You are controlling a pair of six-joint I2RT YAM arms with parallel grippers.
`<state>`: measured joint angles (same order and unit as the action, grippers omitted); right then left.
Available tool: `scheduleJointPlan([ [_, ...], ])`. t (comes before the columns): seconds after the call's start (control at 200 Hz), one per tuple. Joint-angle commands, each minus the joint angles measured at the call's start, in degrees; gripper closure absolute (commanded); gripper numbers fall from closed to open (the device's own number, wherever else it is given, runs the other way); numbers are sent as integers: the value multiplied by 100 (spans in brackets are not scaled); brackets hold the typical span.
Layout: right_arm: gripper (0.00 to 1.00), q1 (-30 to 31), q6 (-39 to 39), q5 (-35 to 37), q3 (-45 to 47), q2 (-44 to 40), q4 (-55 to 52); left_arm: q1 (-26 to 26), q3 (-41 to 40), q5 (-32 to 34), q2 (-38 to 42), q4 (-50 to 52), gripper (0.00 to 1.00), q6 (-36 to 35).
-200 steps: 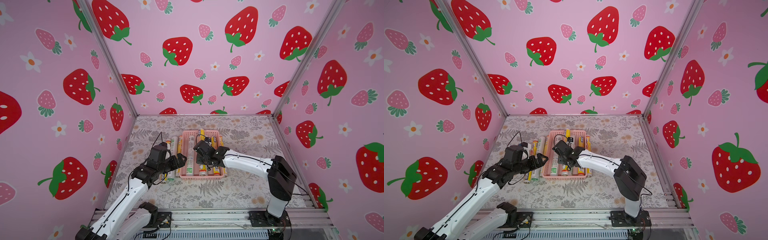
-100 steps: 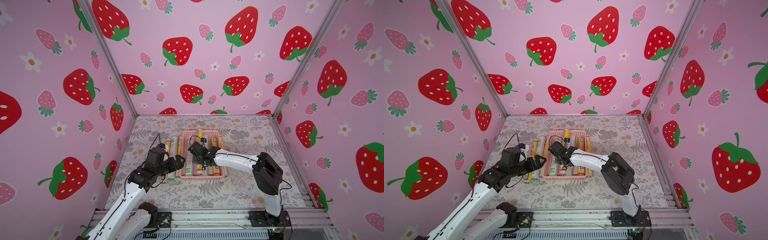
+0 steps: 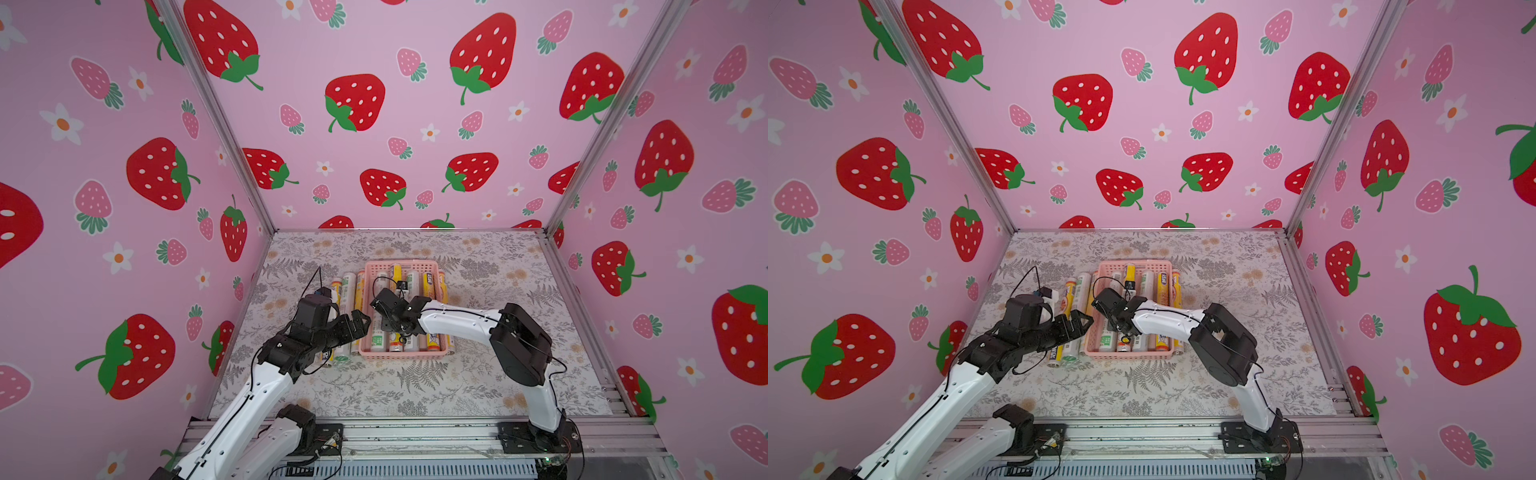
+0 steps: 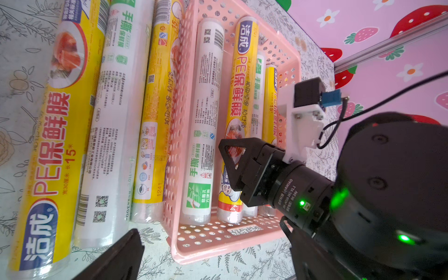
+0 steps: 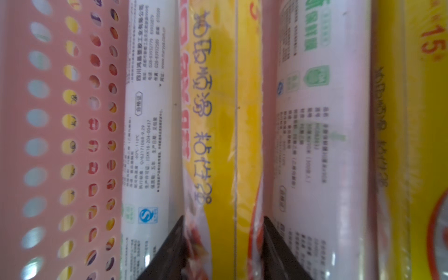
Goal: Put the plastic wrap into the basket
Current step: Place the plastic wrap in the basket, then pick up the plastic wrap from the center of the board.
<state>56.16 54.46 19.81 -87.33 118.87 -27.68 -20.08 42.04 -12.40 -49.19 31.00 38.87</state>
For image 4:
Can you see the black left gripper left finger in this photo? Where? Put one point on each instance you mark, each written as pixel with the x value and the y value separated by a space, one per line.
pixel 120 262

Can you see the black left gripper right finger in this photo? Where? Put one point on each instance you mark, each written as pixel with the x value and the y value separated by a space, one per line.
pixel 312 262

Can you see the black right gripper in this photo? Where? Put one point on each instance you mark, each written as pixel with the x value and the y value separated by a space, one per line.
pixel 255 168

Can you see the yellow plastic wrap roll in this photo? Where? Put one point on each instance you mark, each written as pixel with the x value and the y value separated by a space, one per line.
pixel 239 113
pixel 270 110
pixel 162 76
pixel 43 236

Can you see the white green plastic wrap roll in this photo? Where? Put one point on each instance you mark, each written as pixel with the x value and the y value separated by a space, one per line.
pixel 258 102
pixel 104 207

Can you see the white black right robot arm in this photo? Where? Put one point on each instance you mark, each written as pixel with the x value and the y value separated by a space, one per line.
pixel 384 217

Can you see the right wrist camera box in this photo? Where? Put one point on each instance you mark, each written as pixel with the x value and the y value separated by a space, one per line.
pixel 303 106

